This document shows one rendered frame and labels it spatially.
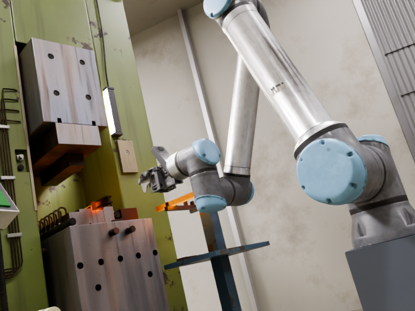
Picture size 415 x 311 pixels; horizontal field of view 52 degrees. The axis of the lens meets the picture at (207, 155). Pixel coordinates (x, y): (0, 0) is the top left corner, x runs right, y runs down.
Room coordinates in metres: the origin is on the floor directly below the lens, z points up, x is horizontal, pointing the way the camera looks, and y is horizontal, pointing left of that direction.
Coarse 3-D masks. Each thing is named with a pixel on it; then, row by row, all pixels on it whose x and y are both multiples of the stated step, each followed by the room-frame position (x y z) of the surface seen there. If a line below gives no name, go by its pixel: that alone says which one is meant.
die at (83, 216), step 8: (88, 208) 1.69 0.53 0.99; (104, 208) 1.73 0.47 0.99; (112, 208) 1.75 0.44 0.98; (64, 216) 1.64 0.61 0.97; (72, 216) 1.62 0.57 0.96; (80, 216) 1.64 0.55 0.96; (88, 216) 1.67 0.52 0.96; (96, 216) 1.70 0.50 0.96; (104, 216) 1.72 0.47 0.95; (112, 216) 1.75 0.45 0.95; (56, 224) 1.69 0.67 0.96; (80, 224) 1.64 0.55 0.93
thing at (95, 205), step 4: (104, 196) 1.62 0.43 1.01; (108, 196) 1.63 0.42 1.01; (100, 200) 1.65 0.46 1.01; (104, 200) 1.64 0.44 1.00; (108, 200) 1.63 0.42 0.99; (92, 204) 1.68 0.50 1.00; (96, 204) 1.69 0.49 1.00; (100, 204) 1.67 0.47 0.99; (104, 204) 1.64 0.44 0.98; (108, 204) 1.65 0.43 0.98; (92, 208) 1.68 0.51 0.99; (96, 208) 1.67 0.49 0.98; (100, 208) 1.69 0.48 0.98
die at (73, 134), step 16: (64, 128) 1.64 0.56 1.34; (80, 128) 1.69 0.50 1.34; (96, 128) 1.75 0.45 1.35; (32, 144) 1.78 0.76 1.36; (48, 144) 1.67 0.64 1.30; (64, 144) 1.64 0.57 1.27; (80, 144) 1.68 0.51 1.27; (96, 144) 1.74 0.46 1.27; (32, 160) 1.79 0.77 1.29; (48, 160) 1.78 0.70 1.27
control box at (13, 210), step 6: (0, 186) 1.33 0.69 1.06; (6, 192) 1.34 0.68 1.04; (6, 198) 1.32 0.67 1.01; (12, 204) 1.32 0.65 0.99; (0, 210) 1.25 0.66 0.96; (6, 210) 1.28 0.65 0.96; (12, 210) 1.30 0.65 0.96; (18, 210) 1.32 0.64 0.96; (0, 216) 1.28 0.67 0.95; (6, 216) 1.30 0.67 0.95; (12, 216) 1.32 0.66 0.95; (0, 222) 1.30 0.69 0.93; (6, 222) 1.32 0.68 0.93; (0, 228) 1.33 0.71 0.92
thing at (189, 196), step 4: (192, 192) 1.81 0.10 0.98; (184, 196) 1.84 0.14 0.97; (188, 196) 1.82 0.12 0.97; (192, 196) 1.81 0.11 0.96; (172, 200) 1.88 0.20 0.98; (176, 200) 1.87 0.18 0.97; (180, 200) 1.85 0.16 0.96; (184, 200) 1.84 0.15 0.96; (164, 204) 1.91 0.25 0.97; (172, 204) 1.88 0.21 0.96; (176, 204) 1.89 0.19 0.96; (156, 208) 1.95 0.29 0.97; (160, 208) 1.93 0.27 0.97
